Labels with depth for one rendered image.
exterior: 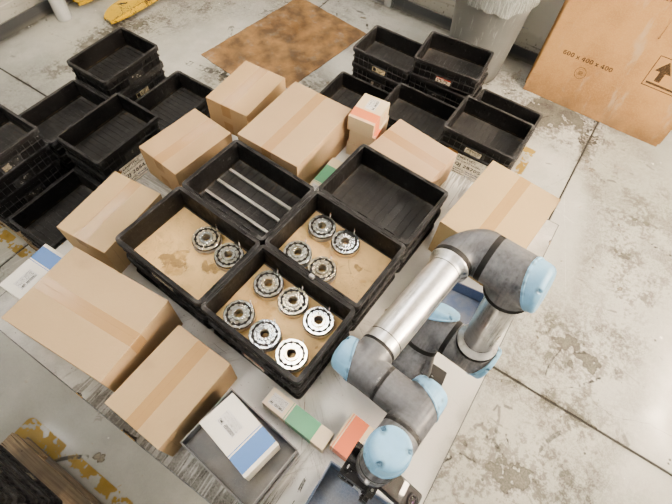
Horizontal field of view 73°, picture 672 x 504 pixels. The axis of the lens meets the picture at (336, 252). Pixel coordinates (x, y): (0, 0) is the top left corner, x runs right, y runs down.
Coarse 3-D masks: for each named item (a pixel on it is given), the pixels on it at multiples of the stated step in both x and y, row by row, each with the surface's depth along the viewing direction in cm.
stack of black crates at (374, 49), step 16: (368, 32) 291; (384, 32) 296; (368, 48) 300; (384, 48) 301; (400, 48) 298; (416, 48) 291; (352, 64) 293; (368, 64) 287; (384, 64) 279; (400, 64) 293; (368, 80) 296; (384, 80) 288; (400, 80) 282
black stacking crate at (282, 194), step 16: (224, 160) 178; (240, 160) 186; (256, 160) 178; (208, 176) 175; (224, 176) 182; (256, 176) 182; (272, 176) 179; (288, 176) 172; (224, 192) 178; (240, 192) 178; (256, 192) 178; (272, 192) 179; (288, 192) 179; (304, 192) 173; (224, 208) 174; (240, 208) 174; (256, 208) 174; (272, 208) 175; (272, 224) 171
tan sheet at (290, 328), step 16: (256, 272) 160; (240, 288) 157; (256, 304) 154; (272, 304) 154; (256, 320) 151; (272, 320) 151; (288, 320) 152; (320, 320) 152; (336, 320) 152; (288, 336) 149; (304, 336) 149; (272, 352) 146; (304, 368) 144
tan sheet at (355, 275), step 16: (304, 224) 172; (336, 224) 172; (288, 240) 168; (304, 240) 168; (336, 256) 165; (368, 256) 166; (384, 256) 166; (352, 272) 162; (368, 272) 162; (336, 288) 159; (352, 288) 159; (368, 288) 159
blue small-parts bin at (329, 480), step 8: (336, 464) 102; (328, 472) 107; (336, 472) 107; (320, 480) 100; (328, 480) 106; (336, 480) 106; (320, 488) 106; (328, 488) 106; (336, 488) 106; (344, 488) 106; (352, 488) 106; (312, 496) 105; (320, 496) 105; (328, 496) 105; (336, 496) 105; (344, 496) 105; (352, 496) 105; (376, 496) 102
